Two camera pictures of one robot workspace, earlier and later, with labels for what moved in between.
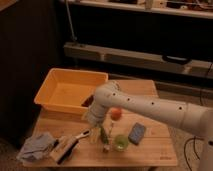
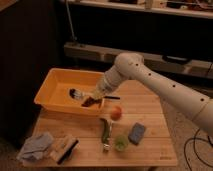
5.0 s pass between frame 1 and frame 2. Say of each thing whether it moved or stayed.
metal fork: stayed
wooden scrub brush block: stayed
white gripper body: moved
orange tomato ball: stayed
